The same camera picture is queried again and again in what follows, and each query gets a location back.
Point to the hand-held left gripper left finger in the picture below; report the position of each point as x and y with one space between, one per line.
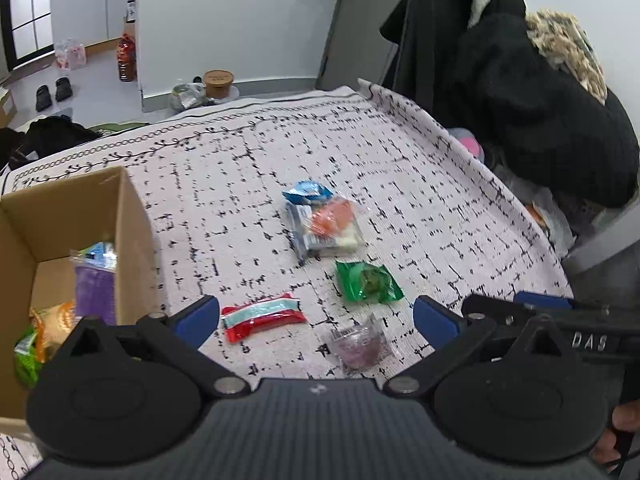
197 317

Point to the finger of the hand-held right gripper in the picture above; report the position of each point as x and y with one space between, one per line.
545 300
500 307

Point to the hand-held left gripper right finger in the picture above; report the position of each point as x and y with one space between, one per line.
435 321

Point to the red and white snack packet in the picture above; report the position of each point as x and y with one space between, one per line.
260 317

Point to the dark green snack packet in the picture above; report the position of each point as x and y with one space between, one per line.
365 282

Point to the clear packet with purple snack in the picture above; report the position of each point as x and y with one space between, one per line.
357 347

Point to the cardboard box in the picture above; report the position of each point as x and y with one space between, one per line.
135 240

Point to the small blue yellow snack packet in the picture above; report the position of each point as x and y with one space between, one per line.
102 255

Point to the clear packet with orange snack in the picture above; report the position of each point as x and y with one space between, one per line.
330 225

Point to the yellow orange snack packet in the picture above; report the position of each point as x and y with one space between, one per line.
52 325

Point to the bright green snack packet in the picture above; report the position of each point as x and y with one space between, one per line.
25 357

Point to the person's right hand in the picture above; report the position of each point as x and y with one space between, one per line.
622 427

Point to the white plastic bag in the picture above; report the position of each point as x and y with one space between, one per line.
555 225

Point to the pink object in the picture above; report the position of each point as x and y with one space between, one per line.
470 143

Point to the green mat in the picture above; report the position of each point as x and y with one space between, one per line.
112 128

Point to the pile of black coats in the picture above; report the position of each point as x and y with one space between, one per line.
530 90

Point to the clear plastic bag with rubbish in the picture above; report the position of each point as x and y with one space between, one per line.
187 95

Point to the white round lid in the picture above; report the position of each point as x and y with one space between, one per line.
233 92

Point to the brown round tub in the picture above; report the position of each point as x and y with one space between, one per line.
218 85

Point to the black clothes on floor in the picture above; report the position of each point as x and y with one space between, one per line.
47 136

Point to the beige knitted scarf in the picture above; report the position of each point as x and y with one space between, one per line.
567 45

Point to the black slipper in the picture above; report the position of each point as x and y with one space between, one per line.
63 89
44 98

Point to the red oil bottle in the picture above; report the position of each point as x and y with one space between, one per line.
126 58

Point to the small open cardboard carton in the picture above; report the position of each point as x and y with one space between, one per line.
5 107

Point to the pack of pink bottles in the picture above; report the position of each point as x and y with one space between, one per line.
67 53

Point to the grey door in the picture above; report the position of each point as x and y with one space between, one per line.
360 15

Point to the black spray bottle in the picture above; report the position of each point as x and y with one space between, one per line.
131 4

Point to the white cabinet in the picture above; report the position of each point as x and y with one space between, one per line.
85 5

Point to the black-framed glass door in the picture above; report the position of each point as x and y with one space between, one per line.
25 2

